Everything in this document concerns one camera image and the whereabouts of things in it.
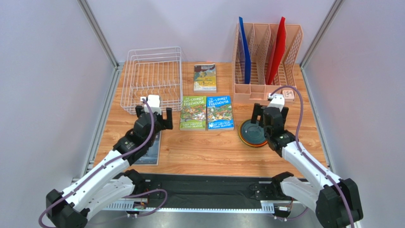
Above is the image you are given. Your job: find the white wire dish rack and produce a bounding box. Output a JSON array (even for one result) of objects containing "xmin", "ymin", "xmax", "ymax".
[{"xmin": 120, "ymin": 46, "xmax": 183, "ymax": 114}]

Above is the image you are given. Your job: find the black base mat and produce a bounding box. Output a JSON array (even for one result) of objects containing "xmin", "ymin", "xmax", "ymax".
[{"xmin": 107, "ymin": 172, "xmax": 308, "ymax": 209}]

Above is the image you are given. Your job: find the small white patterned box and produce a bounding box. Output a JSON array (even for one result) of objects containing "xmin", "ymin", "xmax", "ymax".
[{"xmin": 282, "ymin": 89, "xmax": 295, "ymax": 102}]

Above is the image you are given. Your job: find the blue folder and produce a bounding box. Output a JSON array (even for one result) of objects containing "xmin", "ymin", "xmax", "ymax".
[{"xmin": 239, "ymin": 17, "xmax": 251, "ymax": 85}]

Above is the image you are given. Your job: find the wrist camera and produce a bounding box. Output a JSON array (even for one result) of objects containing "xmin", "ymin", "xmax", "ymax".
[
  {"xmin": 141, "ymin": 95, "xmax": 162, "ymax": 115},
  {"xmin": 267, "ymin": 93, "xmax": 285, "ymax": 112}
]

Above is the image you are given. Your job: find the pink plastic file organizer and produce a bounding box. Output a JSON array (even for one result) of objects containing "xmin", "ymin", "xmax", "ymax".
[{"xmin": 231, "ymin": 23, "xmax": 303, "ymax": 105}]

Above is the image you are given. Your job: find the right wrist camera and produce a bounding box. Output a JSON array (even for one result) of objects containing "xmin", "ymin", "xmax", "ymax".
[{"xmin": 267, "ymin": 93, "xmax": 285, "ymax": 112}]

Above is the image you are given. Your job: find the green 65-storey treehouse book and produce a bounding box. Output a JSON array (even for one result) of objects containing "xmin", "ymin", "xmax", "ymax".
[{"xmin": 179, "ymin": 96, "xmax": 207, "ymax": 131}]

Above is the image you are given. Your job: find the red folder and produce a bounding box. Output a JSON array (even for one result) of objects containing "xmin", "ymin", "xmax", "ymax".
[{"xmin": 266, "ymin": 17, "xmax": 287, "ymax": 85}]

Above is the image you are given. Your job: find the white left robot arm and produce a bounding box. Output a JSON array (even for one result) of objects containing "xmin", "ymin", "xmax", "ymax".
[{"xmin": 38, "ymin": 102, "xmax": 173, "ymax": 228}]

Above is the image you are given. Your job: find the nineteen eighty-four book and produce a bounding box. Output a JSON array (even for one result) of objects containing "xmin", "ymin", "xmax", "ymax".
[{"xmin": 133, "ymin": 132, "xmax": 162, "ymax": 166}]

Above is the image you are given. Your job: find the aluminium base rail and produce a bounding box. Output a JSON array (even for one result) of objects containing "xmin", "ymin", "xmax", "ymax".
[{"xmin": 57, "ymin": 181, "xmax": 361, "ymax": 219}]

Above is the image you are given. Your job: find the orange plate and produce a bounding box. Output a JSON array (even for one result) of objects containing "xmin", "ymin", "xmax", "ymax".
[{"xmin": 238, "ymin": 125, "xmax": 268, "ymax": 148}]

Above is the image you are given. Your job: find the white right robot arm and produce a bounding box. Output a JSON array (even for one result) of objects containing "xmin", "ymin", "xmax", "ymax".
[{"xmin": 251, "ymin": 104, "xmax": 364, "ymax": 228}]

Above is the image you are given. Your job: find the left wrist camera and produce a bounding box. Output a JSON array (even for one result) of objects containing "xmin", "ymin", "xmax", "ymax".
[{"xmin": 141, "ymin": 95, "xmax": 162, "ymax": 115}]

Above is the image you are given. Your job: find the dark brown plate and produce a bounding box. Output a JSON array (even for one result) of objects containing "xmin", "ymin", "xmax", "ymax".
[{"xmin": 240, "ymin": 119, "xmax": 267, "ymax": 144}]

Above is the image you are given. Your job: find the blue 26-storey treehouse book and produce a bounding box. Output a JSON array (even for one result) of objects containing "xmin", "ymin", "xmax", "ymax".
[{"xmin": 207, "ymin": 95, "xmax": 234, "ymax": 131}]

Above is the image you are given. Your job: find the small yellow cover book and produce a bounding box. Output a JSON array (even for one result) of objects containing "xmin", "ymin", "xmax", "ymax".
[{"xmin": 193, "ymin": 64, "xmax": 217, "ymax": 93}]

